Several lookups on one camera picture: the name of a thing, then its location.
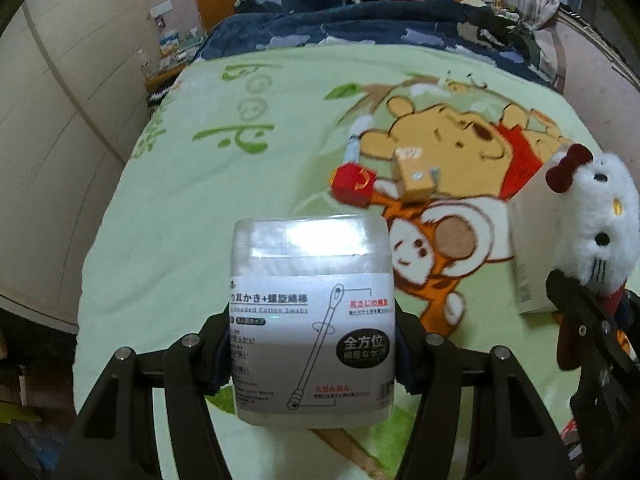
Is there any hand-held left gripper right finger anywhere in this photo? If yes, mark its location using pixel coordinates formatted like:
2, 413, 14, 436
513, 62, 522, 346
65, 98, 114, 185
395, 300, 571, 480

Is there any red cube box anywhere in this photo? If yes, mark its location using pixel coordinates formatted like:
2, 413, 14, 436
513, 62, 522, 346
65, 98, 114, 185
330, 160, 376, 206

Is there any cream wardrobe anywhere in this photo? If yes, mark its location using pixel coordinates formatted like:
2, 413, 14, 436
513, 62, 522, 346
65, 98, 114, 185
0, 0, 161, 331

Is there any navy blue patterned duvet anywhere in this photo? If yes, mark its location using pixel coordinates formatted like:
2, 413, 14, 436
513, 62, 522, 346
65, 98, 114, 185
197, 0, 566, 93

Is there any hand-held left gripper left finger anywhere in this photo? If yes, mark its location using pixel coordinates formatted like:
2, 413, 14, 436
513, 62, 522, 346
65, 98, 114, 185
60, 312, 232, 480

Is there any white cat plush toy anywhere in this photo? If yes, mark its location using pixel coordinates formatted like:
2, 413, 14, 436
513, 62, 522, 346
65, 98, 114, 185
545, 144, 640, 371

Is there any clear cotton swab box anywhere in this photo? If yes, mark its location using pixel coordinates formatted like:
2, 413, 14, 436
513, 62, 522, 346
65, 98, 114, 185
229, 215, 398, 418

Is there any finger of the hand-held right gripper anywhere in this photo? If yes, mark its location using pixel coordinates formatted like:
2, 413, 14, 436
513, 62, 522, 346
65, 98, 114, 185
621, 290, 640, 361
545, 270, 623, 361

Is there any orange carton box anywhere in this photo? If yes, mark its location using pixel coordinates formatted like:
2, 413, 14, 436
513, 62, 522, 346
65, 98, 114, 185
392, 147, 436, 203

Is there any green cartoon printed blanket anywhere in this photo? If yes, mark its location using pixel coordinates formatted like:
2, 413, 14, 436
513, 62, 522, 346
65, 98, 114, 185
75, 42, 640, 480

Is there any white paper box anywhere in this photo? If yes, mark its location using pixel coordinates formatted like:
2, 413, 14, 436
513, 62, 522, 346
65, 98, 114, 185
507, 142, 591, 316

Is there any wooden nightstand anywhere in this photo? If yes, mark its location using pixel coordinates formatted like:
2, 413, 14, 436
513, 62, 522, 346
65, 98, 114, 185
146, 62, 193, 93

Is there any pile of dark clothes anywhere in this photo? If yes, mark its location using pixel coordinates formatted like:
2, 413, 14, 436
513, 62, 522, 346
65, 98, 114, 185
470, 15, 546, 76

